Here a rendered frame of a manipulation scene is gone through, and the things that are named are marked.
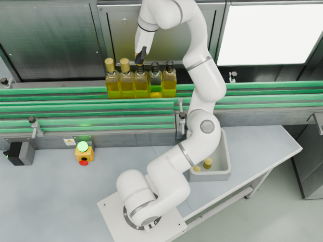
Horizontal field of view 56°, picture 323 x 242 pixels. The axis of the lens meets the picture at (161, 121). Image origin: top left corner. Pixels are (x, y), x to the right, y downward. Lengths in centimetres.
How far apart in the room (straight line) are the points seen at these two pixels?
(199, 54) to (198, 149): 28
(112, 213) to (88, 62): 68
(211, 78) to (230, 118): 56
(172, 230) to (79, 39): 86
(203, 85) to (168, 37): 41
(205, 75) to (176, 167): 29
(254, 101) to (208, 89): 52
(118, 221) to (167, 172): 40
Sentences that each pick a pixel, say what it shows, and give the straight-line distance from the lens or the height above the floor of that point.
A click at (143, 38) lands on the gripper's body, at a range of 104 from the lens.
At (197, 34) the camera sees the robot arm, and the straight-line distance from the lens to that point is 98.
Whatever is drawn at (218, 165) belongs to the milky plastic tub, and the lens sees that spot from 138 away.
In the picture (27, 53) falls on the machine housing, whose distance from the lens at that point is 147.
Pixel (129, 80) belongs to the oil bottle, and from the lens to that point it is 122.
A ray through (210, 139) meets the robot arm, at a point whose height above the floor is 123.
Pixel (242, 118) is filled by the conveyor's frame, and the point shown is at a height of 83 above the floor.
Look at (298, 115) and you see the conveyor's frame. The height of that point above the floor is 84.
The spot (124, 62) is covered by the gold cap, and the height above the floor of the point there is 116.
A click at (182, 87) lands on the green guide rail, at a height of 95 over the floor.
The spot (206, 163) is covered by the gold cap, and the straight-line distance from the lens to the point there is 133.
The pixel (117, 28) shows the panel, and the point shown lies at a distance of 124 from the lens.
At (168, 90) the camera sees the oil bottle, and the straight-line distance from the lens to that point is 128.
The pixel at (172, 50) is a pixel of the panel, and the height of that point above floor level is 109.
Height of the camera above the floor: 201
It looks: 57 degrees down
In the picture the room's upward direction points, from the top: straight up
